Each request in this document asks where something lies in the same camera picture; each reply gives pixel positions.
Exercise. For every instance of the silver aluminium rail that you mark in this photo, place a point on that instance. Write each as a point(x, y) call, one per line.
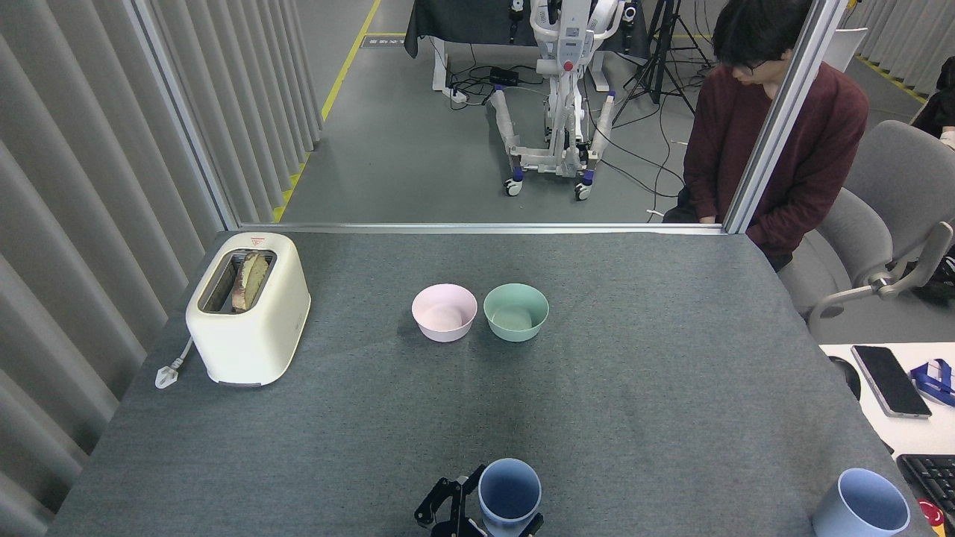
point(477, 227)

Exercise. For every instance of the red push button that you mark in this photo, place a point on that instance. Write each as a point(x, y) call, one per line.
point(931, 516)

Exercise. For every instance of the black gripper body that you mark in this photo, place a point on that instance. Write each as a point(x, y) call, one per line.
point(459, 531)

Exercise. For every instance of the table with black cloth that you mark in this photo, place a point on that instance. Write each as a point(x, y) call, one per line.
point(462, 19)

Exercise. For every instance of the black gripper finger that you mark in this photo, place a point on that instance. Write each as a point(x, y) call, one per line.
point(456, 492)
point(533, 526)

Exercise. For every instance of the person in black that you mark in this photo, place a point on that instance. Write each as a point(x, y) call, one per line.
point(941, 101)

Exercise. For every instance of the black power adapter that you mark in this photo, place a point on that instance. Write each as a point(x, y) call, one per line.
point(504, 76)

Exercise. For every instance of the black smartphone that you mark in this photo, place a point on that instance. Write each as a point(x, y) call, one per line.
point(890, 380)

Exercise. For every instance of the black sneaker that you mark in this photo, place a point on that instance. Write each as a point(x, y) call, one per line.
point(941, 280)

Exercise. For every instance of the green bowl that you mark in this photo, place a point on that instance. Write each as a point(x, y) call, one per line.
point(515, 333)

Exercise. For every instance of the black keyboard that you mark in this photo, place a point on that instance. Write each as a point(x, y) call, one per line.
point(932, 477)

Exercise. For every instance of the blue plastic cup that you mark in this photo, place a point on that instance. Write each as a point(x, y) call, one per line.
point(834, 516)
point(509, 514)

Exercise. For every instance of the toasted bread slice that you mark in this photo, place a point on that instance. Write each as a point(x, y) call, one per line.
point(252, 280)

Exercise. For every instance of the pink bowl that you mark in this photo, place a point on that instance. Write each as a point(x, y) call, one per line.
point(440, 332)

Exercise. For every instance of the grey office chair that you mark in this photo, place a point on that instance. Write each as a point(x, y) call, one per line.
point(888, 179)

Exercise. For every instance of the white wheeled stand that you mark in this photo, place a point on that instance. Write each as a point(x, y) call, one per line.
point(567, 52)

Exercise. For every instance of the silver aluminium post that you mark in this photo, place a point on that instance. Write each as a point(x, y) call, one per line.
point(783, 112)

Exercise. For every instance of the white chair back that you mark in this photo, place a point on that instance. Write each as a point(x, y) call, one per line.
point(847, 46)

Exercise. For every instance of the white power strip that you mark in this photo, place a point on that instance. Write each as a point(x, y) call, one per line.
point(458, 95)

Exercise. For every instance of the white side table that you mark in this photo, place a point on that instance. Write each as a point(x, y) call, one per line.
point(918, 432)

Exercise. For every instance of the cream white toaster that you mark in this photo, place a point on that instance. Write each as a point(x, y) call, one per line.
point(254, 343)

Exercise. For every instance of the black tripod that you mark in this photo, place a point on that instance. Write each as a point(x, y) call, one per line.
point(664, 45)

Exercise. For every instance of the black computer mouse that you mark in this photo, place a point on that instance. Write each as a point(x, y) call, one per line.
point(847, 377)

